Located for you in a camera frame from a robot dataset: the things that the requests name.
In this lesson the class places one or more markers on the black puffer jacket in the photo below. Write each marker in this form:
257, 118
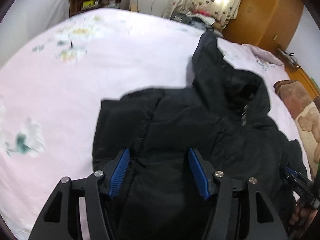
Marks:
224, 115

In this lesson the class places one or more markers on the pink floral bed sheet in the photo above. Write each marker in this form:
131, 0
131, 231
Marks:
52, 89

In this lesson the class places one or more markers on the person's right hand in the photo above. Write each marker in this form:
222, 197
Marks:
302, 212

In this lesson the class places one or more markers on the wooden headboard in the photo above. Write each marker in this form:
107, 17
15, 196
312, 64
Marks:
296, 72

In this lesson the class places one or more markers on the orange wooden wardrobe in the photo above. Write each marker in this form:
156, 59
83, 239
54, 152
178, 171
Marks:
268, 24

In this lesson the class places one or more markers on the wooden bookshelf with clutter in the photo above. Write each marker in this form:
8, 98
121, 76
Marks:
80, 6

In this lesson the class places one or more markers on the brown teddy bear blanket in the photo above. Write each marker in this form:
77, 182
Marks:
305, 114

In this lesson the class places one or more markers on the pile of clothes by curtain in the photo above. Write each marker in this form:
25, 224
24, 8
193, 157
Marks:
197, 20

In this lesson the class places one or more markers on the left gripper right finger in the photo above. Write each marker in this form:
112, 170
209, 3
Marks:
238, 209

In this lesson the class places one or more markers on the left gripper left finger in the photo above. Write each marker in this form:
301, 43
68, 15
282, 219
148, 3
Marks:
60, 216

